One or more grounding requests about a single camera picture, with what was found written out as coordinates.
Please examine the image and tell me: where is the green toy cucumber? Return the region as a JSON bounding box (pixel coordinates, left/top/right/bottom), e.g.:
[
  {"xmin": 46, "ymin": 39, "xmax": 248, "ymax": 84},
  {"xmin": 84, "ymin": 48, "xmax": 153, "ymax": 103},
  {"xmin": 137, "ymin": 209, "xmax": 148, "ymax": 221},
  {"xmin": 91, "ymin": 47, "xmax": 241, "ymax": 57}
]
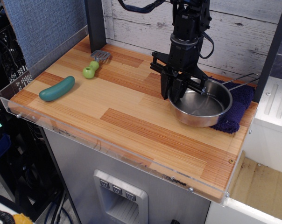
[{"xmin": 39, "ymin": 76, "xmax": 75, "ymax": 102}]

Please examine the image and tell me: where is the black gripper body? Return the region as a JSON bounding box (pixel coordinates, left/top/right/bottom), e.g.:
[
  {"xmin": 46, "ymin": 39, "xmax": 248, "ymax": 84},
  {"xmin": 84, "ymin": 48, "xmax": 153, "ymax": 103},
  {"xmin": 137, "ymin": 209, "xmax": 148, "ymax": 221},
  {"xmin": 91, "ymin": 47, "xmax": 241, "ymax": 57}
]
[{"xmin": 150, "ymin": 42, "xmax": 208, "ymax": 94}]

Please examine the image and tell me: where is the purple folded towel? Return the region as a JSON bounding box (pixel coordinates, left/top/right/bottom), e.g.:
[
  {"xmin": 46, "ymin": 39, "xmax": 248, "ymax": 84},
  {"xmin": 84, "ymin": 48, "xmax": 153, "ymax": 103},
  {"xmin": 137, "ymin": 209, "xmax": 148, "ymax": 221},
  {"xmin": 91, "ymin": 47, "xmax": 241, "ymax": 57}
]
[{"xmin": 211, "ymin": 83, "xmax": 255, "ymax": 134}]

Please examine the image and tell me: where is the dark vertical post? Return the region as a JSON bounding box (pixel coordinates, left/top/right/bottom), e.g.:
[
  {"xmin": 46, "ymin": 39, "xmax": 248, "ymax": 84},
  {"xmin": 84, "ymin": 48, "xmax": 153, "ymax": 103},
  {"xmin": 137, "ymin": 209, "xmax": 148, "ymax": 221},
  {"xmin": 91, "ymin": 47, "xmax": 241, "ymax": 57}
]
[
  {"xmin": 84, "ymin": 0, "xmax": 106, "ymax": 53},
  {"xmin": 253, "ymin": 14, "xmax": 282, "ymax": 103}
]

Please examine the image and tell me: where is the dark left vertical post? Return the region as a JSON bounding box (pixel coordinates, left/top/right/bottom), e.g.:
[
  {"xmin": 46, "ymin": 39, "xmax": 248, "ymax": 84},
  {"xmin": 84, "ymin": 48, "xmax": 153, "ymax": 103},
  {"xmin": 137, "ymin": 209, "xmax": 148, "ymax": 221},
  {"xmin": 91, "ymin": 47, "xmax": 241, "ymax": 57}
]
[{"xmin": 84, "ymin": 0, "xmax": 106, "ymax": 53}]

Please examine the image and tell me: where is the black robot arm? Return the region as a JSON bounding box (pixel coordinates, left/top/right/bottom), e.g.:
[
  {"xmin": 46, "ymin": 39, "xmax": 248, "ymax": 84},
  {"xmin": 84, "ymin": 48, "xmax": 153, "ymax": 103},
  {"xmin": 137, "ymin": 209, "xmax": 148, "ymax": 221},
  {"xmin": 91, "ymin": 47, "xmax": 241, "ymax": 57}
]
[{"xmin": 150, "ymin": 0, "xmax": 212, "ymax": 103}]

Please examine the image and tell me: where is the dark right vertical post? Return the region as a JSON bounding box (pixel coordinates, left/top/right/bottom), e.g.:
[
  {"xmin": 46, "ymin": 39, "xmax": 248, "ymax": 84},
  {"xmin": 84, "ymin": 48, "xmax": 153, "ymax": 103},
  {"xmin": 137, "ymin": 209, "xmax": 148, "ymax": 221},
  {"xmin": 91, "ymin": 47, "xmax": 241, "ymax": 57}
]
[{"xmin": 253, "ymin": 14, "xmax": 282, "ymax": 103}]

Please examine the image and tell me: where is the yellow object at corner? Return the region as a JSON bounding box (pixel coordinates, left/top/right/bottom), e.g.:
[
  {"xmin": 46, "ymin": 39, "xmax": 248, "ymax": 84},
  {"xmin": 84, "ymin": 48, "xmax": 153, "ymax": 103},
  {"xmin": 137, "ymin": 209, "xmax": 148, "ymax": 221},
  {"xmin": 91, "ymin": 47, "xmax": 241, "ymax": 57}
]
[{"xmin": 13, "ymin": 213, "xmax": 33, "ymax": 224}]

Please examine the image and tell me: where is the clear acrylic table guard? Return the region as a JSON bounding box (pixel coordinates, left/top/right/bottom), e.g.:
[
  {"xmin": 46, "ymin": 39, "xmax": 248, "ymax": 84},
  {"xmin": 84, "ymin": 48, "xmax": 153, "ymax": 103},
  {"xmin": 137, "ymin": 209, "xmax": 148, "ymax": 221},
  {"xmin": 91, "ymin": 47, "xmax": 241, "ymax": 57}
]
[{"xmin": 0, "ymin": 28, "xmax": 248, "ymax": 203}]

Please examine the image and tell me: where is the blue fabric panel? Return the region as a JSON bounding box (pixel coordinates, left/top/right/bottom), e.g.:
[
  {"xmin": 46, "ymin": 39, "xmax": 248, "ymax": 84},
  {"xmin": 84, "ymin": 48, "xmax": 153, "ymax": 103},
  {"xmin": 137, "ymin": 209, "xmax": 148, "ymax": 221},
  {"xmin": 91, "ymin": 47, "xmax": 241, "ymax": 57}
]
[{"xmin": 2, "ymin": 0, "xmax": 87, "ymax": 68}]

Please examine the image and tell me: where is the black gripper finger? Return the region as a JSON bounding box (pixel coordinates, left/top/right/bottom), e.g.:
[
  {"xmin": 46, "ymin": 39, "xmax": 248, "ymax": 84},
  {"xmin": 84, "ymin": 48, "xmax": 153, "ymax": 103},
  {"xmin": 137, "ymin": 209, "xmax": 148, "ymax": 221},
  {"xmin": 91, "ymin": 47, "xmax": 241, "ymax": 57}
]
[
  {"xmin": 170, "ymin": 78, "xmax": 188, "ymax": 103},
  {"xmin": 160, "ymin": 70, "xmax": 172, "ymax": 100}
]

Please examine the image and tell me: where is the green handled toy spatula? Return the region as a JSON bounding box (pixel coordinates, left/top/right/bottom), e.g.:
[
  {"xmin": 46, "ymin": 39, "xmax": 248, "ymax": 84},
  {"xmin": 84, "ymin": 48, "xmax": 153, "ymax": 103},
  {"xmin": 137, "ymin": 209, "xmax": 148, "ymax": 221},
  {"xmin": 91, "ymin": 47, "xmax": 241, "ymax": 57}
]
[{"xmin": 82, "ymin": 50, "xmax": 110, "ymax": 79}]

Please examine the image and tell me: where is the silver toy fridge cabinet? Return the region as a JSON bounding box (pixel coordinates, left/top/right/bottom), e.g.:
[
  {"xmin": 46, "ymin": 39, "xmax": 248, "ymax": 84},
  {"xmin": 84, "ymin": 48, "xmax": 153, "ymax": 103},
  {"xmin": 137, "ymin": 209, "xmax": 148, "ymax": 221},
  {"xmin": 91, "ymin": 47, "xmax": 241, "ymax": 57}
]
[{"xmin": 45, "ymin": 130, "xmax": 210, "ymax": 224}]

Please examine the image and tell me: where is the stainless steel pot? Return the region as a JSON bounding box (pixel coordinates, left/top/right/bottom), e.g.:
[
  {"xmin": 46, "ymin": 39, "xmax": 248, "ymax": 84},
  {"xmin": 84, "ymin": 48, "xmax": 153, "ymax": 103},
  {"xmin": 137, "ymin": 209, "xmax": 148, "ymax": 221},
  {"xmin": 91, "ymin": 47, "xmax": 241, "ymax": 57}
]
[{"xmin": 168, "ymin": 73, "xmax": 260, "ymax": 127}]

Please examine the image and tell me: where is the white toy sink unit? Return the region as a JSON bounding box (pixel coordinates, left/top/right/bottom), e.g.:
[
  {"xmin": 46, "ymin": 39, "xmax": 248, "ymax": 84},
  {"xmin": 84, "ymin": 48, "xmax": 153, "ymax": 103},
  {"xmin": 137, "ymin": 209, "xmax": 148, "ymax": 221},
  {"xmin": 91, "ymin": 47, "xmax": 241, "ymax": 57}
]
[{"xmin": 206, "ymin": 77, "xmax": 282, "ymax": 224}]

